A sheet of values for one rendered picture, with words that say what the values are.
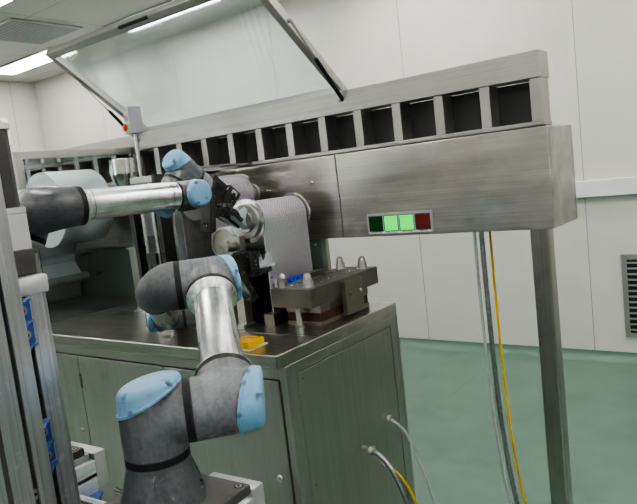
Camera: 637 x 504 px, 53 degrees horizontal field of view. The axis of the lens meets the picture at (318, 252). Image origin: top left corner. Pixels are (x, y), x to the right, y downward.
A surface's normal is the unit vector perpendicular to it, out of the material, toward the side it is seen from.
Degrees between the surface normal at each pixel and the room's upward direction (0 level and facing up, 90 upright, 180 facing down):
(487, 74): 90
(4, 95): 90
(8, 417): 90
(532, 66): 90
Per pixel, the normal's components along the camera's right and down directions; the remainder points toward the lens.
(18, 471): 0.83, -0.03
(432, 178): -0.59, 0.16
